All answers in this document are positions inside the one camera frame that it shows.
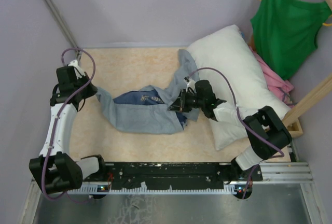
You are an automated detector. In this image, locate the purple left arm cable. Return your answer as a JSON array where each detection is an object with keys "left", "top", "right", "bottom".
[{"left": 41, "top": 48, "right": 96, "bottom": 204}]

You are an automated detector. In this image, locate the wooden clothes rack frame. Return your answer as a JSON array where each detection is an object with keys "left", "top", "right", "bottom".
[{"left": 248, "top": 0, "right": 332, "bottom": 138}]

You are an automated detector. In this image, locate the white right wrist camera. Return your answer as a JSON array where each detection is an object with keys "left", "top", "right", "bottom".
[{"left": 184, "top": 77, "right": 196, "bottom": 94}]

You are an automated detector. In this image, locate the white slotted cable duct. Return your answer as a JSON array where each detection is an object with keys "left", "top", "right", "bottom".
[{"left": 72, "top": 182, "right": 254, "bottom": 196}]

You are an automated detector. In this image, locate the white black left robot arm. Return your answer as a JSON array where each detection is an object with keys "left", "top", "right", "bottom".
[{"left": 29, "top": 63, "right": 108, "bottom": 195}]

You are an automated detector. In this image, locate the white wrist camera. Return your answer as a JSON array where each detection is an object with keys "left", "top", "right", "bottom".
[
  {"left": 184, "top": 77, "right": 196, "bottom": 94},
  {"left": 67, "top": 60, "right": 86, "bottom": 79}
]

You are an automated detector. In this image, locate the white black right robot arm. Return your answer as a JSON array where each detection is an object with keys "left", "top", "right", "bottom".
[{"left": 168, "top": 80, "right": 292, "bottom": 180}]

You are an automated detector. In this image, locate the pink shirt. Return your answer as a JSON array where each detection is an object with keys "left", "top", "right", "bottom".
[{"left": 253, "top": 52, "right": 294, "bottom": 100}]

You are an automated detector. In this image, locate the green tank top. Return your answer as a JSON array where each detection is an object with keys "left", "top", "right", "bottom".
[{"left": 251, "top": 0, "right": 331, "bottom": 80}]

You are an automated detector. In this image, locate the white pillow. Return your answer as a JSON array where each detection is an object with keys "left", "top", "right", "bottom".
[{"left": 186, "top": 24, "right": 293, "bottom": 151}]

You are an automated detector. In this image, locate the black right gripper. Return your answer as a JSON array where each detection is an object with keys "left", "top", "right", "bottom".
[{"left": 168, "top": 89, "right": 205, "bottom": 113}]

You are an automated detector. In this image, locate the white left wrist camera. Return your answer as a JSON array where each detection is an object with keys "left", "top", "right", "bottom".
[{"left": 67, "top": 60, "right": 86, "bottom": 79}]

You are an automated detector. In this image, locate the aluminium rail frame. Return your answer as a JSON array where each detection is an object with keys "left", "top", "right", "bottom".
[{"left": 20, "top": 50, "right": 322, "bottom": 224}]

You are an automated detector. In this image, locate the grey-blue pillowcase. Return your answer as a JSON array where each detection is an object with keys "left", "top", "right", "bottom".
[{"left": 95, "top": 49, "right": 199, "bottom": 134}]

